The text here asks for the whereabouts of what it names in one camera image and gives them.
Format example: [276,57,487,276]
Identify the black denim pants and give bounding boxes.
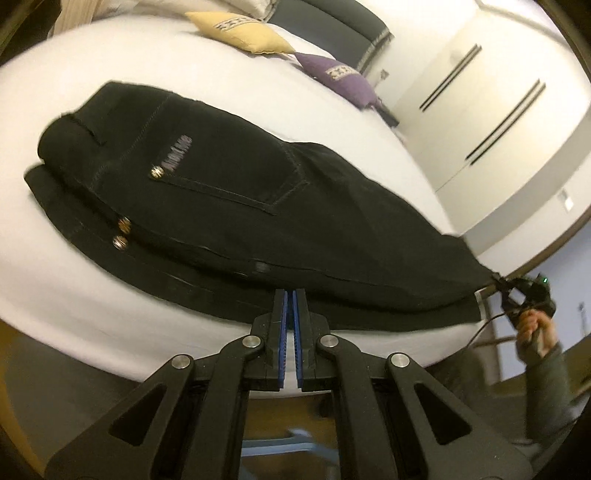
[24,82,493,332]

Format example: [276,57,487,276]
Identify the grey sleeved right forearm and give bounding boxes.
[525,342,575,445]

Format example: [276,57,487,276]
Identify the person's right hand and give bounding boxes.
[516,309,559,367]

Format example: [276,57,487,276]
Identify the white wardrobe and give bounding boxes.
[394,7,590,234]

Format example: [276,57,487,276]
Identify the white bed mattress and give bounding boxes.
[0,18,463,384]

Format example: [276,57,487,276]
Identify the purple throw pillow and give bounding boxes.
[294,52,379,109]

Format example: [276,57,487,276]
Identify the dark grey headboard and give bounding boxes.
[269,0,394,74]

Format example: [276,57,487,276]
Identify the yellow throw pillow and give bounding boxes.
[185,11,296,55]

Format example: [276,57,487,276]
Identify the beige folded duvet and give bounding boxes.
[133,0,277,20]

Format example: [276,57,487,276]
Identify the white wall socket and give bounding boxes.
[558,189,574,212]

